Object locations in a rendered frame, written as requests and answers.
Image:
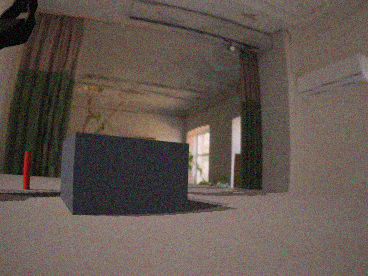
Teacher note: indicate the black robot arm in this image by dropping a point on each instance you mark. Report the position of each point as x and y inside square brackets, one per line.
[17, 31]

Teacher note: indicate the red peg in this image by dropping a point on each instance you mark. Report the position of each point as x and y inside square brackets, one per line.
[27, 167]

